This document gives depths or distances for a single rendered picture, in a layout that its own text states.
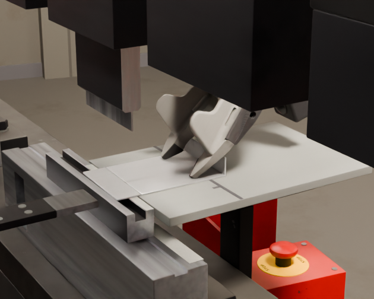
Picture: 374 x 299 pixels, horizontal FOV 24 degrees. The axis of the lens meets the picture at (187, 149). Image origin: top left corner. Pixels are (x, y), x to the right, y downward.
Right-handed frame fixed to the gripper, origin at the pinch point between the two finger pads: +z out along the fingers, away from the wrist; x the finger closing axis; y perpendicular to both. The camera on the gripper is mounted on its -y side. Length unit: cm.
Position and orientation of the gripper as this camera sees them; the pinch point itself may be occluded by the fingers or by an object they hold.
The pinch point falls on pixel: (187, 161)
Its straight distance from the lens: 95.2
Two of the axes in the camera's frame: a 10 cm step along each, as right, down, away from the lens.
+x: 5.0, 3.1, -8.1
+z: -5.6, 8.2, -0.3
